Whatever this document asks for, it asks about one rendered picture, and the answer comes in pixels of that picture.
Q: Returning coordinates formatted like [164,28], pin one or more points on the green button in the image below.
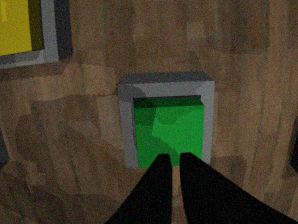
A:
[166,114]

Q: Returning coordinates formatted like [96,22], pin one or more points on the yellow button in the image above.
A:
[34,32]

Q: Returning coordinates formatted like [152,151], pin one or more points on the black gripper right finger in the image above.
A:
[210,198]

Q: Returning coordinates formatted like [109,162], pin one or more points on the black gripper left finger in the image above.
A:
[151,200]

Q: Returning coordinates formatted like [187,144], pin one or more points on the red button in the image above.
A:
[294,158]

